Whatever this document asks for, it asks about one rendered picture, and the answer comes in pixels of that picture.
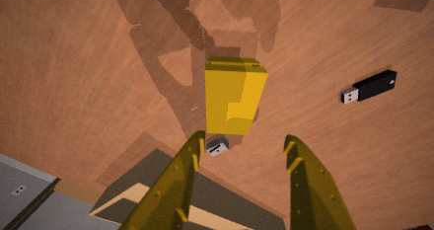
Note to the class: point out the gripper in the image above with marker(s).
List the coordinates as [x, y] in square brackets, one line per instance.
[315, 201]

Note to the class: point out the black usb flash drive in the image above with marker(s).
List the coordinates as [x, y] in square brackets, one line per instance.
[370, 87]

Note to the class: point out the yellow box lid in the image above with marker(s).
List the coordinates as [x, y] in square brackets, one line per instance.
[232, 94]

